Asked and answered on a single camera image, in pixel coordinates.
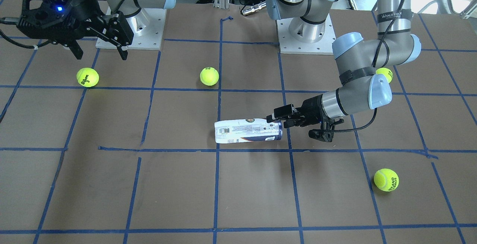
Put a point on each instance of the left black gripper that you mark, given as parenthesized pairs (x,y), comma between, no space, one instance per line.
(311,110)

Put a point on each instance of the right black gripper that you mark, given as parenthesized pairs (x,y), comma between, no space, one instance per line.
(82,13)

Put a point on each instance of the Wilson tennis ball can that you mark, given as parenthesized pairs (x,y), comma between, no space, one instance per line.
(247,130)

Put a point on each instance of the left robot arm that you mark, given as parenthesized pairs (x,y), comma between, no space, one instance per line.
(357,61)

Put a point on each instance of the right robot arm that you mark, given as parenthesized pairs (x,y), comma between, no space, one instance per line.
(120,5)

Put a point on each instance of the tennis ball Wilson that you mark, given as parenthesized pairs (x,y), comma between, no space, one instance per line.
(87,77)

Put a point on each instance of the tennis ball Roland Garros centre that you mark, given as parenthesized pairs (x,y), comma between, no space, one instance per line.
(209,76)

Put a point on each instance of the tennis ball front corner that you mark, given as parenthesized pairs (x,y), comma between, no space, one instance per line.
(386,72)

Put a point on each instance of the tennis ball near left gripper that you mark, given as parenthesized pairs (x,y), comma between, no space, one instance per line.
(386,180)

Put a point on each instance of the silver cylinder connector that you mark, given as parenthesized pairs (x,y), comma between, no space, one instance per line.
(252,9)

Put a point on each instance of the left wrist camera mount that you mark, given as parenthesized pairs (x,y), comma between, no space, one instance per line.
(326,131)

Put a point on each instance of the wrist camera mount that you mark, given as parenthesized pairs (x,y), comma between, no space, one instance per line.
(47,19)
(326,131)

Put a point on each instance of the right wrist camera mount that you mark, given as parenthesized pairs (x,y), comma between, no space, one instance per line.
(47,19)

